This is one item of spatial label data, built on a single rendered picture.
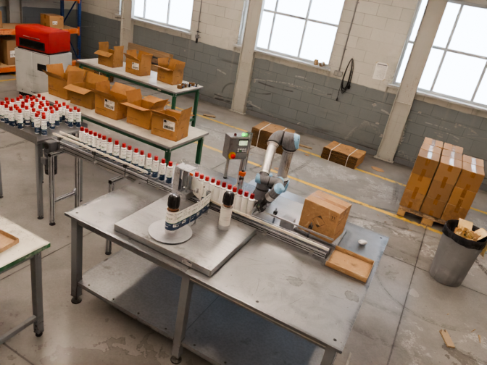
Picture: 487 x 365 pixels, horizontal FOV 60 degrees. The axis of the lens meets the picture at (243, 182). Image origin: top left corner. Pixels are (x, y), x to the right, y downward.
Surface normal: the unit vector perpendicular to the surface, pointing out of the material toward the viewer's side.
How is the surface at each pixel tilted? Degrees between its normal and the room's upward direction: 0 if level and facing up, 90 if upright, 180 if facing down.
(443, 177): 91
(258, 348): 1
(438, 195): 92
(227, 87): 90
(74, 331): 0
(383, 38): 90
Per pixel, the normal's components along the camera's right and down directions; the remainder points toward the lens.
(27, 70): -0.29, 0.37
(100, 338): 0.17, -0.89
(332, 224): -0.56, 0.26
